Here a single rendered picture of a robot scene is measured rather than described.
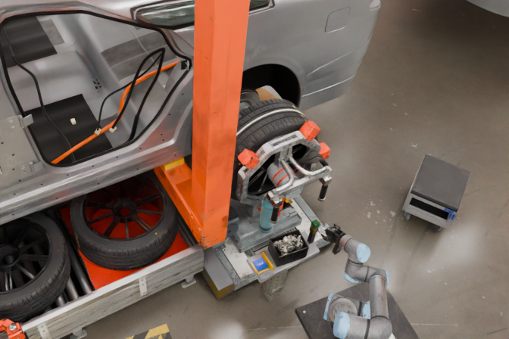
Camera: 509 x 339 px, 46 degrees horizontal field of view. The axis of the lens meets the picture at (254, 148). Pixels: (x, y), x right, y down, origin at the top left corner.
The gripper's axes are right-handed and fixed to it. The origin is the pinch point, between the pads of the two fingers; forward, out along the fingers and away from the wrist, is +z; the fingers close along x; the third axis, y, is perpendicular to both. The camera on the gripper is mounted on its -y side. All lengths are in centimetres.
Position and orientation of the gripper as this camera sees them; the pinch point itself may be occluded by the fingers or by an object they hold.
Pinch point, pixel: (321, 230)
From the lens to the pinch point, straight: 358.7
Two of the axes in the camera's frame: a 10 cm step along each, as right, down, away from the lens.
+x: -8.0, 3.9, -4.4
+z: -5.7, -3.0, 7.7
